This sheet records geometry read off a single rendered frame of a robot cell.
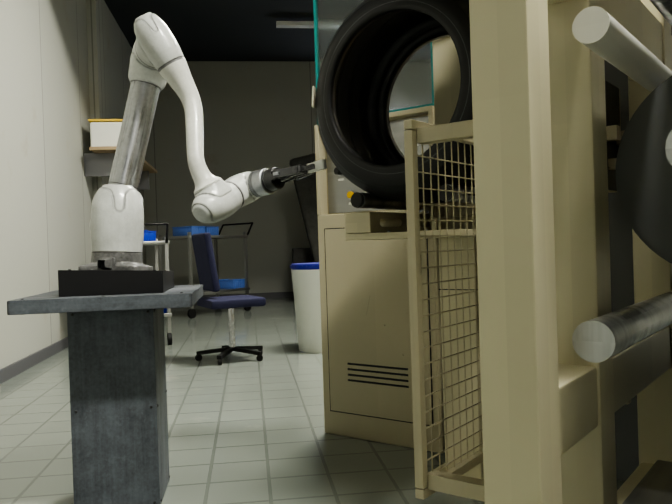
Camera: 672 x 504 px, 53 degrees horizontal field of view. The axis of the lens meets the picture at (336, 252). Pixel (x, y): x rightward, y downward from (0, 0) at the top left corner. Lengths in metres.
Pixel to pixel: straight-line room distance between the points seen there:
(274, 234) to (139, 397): 8.49
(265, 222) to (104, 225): 8.41
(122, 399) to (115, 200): 0.60
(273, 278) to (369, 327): 7.92
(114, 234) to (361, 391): 1.15
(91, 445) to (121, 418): 0.12
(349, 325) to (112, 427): 1.02
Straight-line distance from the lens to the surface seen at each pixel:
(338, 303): 2.74
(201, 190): 2.22
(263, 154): 10.62
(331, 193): 2.81
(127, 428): 2.19
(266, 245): 10.52
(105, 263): 2.13
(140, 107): 2.47
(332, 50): 2.02
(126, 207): 2.19
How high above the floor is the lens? 0.77
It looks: 1 degrees down
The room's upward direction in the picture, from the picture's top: 2 degrees counter-clockwise
